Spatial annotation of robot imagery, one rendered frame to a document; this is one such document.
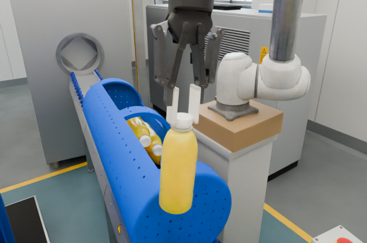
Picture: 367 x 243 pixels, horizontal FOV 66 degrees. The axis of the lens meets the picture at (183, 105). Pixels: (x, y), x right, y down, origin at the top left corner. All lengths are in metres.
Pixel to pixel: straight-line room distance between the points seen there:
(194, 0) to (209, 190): 0.48
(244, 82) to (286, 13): 0.33
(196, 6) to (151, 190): 0.43
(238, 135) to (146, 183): 0.59
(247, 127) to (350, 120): 2.41
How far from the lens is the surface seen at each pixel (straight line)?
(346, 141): 3.62
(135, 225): 0.72
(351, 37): 3.39
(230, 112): 1.30
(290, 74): 1.21
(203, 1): 0.46
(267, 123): 1.33
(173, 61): 0.48
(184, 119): 0.50
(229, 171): 1.30
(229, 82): 1.24
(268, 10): 2.51
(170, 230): 0.77
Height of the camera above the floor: 1.64
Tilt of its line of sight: 23 degrees down
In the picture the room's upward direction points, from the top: straight up
